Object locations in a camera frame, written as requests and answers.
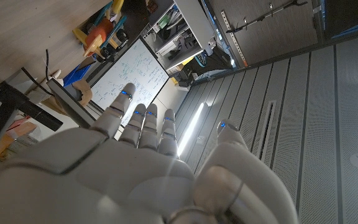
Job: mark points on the brown cardboard chair shape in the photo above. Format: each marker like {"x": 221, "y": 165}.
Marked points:
{"x": 84, "y": 91}

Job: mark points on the whiteboard with writing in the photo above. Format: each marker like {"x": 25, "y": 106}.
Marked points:
{"x": 135, "y": 70}

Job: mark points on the colourful toy plane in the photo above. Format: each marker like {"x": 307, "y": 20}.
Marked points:
{"x": 99, "y": 32}

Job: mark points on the white shelf cabinet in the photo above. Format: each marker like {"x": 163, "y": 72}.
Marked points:
{"x": 185, "y": 34}

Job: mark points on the white figurine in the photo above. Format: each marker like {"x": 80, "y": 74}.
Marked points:
{"x": 54, "y": 79}

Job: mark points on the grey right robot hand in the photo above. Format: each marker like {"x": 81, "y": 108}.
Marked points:
{"x": 120, "y": 174}

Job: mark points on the blue plastic bin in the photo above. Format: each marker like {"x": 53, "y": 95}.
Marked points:
{"x": 76, "y": 74}

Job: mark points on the orange flat boxes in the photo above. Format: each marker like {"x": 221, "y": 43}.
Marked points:
{"x": 12, "y": 133}

